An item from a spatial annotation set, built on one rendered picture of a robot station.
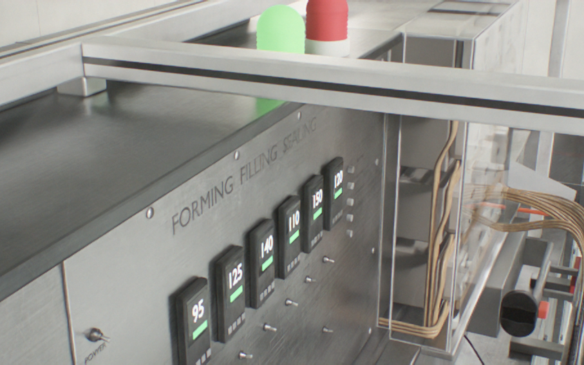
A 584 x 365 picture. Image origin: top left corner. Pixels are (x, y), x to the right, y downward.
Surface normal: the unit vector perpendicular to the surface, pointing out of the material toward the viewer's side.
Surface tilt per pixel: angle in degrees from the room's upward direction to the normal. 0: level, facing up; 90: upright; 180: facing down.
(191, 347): 90
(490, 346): 0
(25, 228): 0
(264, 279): 90
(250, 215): 90
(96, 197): 0
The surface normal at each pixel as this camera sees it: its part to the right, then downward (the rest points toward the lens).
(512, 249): 0.00, -0.93
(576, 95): -0.40, 0.33
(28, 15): 0.92, 0.15
